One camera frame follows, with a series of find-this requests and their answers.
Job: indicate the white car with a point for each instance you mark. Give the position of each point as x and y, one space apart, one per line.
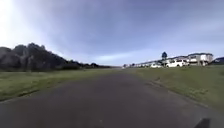
155 65
175 63

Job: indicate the grey asphalt path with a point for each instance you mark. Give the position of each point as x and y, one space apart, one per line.
113 100

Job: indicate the grass field beside houses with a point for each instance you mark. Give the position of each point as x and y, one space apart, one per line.
193 81

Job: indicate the grass field beside trees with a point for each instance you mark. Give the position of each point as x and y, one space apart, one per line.
30 81

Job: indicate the row of pale houses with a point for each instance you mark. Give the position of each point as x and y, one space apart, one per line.
196 58

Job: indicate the dark tree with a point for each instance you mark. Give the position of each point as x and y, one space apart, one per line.
164 55

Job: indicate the row of dark trees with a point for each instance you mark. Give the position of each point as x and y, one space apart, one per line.
30 58

